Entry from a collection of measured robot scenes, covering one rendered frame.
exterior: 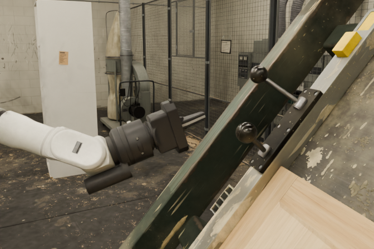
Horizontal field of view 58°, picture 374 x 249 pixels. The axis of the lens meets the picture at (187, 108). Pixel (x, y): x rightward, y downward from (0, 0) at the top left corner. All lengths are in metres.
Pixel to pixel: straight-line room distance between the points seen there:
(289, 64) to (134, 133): 0.47
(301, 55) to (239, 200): 0.46
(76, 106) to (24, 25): 4.57
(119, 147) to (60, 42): 3.45
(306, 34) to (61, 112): 3.50
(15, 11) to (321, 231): 8.22
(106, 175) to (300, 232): 0.38
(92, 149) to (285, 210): 0.38
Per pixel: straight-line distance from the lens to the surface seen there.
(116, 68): 6.20
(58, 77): 4.11
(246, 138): 0.59
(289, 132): 0.68
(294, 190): 0.64
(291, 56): 0.95
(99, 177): 0.72
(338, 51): 0.75
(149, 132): 0.72
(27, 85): 8.52
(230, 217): 0.68
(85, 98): 4.17
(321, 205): 0.59
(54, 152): 0.71
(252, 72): 0.70
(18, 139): 0.77
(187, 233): 0.91
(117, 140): 0.70
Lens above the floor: 1.56
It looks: 11 degrees down
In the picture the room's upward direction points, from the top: straight up
